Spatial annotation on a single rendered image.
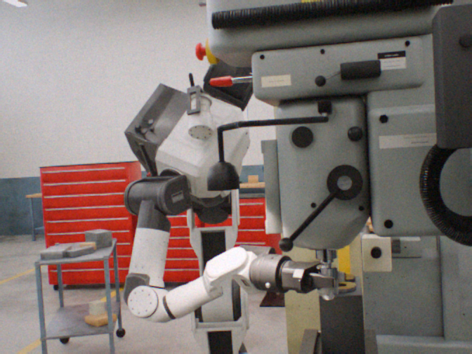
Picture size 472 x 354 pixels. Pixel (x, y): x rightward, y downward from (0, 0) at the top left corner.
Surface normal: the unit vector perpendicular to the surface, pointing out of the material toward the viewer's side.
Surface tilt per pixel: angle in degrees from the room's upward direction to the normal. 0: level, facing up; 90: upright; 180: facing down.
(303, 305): 90
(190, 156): 57
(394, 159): 90
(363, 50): 90
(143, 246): 71
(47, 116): 90
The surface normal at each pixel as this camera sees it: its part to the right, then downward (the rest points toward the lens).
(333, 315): -0.18, 0.06
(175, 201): 0.82, -0.03
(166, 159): -0.36, 0.14
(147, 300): -0.30, -0.26
